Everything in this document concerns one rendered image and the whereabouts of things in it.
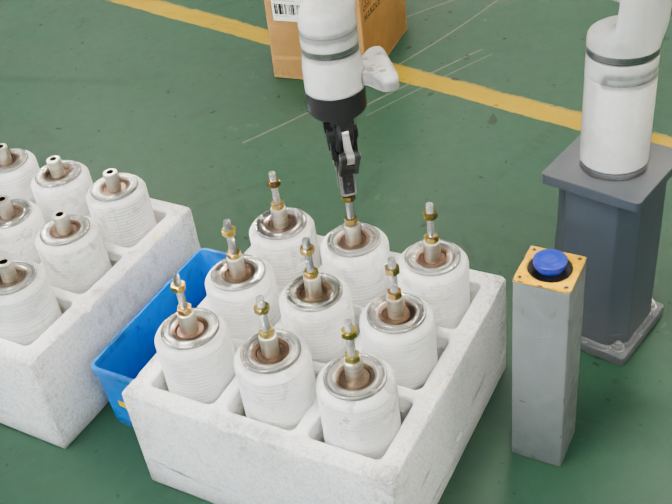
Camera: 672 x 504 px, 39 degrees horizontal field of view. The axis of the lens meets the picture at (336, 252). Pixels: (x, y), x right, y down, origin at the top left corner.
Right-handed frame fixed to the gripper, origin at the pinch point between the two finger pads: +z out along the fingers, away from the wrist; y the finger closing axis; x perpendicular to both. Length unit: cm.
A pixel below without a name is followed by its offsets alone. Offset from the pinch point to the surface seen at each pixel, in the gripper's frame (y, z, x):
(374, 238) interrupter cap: 0.9, 9.9, 2.8
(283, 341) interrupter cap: 17.3, 9.9, -12.7
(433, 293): 12.0, 12.2, 7.9
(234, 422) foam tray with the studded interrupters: 21.9, 17.2, -20.7
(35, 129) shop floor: -99, 35, -57
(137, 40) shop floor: -137, 35, -31
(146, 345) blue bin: -9.2, 29.0, -33.1
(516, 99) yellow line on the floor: -70, 35, 49
